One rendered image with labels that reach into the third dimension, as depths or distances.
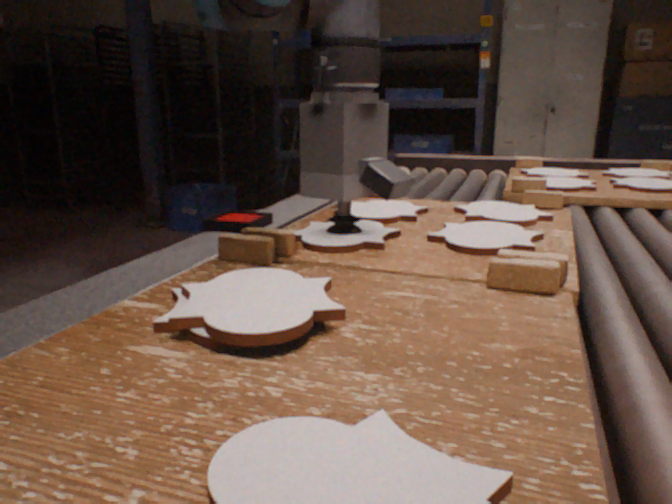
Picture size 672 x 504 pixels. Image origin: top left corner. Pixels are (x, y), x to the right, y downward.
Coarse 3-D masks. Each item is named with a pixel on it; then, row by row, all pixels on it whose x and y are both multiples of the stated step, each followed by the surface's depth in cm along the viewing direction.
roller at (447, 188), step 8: (448, 176) 139; (456, 176) 136; (464, 176) 143; (440, 184) 121; (448, 184) 123; (456, 184) 129; (432, 192) 111; (440, 192) 112; (448, 192) 117; (448, 200) 115
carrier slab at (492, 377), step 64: (128, 320) 42; (384, 320) 42; (448, 320) 42; (512, 320) 42; (576, 320) 42; (0, 384) 33; (64, 384) 32; (128, 384) 32; (192, 384) 32; (256, 384) 32; (320, 384) 32; (384, 384) 32; (448, 384) 32; (512, 384) 32; (576, 384) 32; (0, 448) 27; (64, 448) 27; (128, 448) 26; (192, 448) 26; (448, 448) 26; (512, 448) 26; (576, 448) 26
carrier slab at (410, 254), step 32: (384, 224) 74; (416, 224) 74; (544, 224) 74; (320, 256) 59; (352, 256) 59; (384, 256) 59; (416, 256) 59; (448, 256) 59; (480, 256) 59; (576, 288) 49
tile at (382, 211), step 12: (360, 204) 83; (372, 204) 83; (384, 204) 83; (396, 204) 83; (408, 204) 83; (360, 216) 75; (372, 216) 75; (384, 216) 75; (396, 216) 75; (408, 216) 76
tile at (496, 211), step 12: (480, 204) 83; (492, 204) 83; (504, 204) 83; (468, 216) 76; (480, 216) 76; (492, 216) 75; (504, 216) 75; (516, 216) 75; (528, 216) 74; (540, 216) 76; (552, 216) 76
